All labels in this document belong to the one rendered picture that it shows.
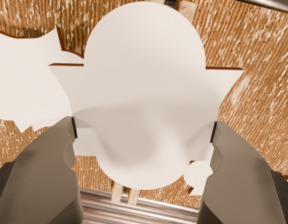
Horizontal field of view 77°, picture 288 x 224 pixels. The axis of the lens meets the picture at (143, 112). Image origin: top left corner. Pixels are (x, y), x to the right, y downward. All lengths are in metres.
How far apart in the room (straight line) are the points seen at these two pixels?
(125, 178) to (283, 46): 0.23
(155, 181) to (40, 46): 0.18
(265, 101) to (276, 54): 0.06
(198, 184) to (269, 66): 0.21
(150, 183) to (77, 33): 0.18
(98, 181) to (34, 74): 0.22
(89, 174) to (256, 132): 0.29
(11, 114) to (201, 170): 0.30
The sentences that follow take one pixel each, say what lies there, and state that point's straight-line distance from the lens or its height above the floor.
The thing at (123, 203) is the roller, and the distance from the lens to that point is 0.46.
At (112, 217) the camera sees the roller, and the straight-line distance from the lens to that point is 0.51.
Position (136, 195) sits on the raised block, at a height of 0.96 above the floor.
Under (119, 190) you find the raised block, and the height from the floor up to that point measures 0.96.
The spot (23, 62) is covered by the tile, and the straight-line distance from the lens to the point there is 0.25.
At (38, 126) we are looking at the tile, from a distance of 0.31.
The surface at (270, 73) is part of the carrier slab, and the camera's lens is 0.28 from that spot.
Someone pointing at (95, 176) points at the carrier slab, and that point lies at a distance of 0.36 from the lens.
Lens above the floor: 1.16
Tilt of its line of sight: 60 degrees down
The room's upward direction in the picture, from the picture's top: 175 degrees counter-clockwise
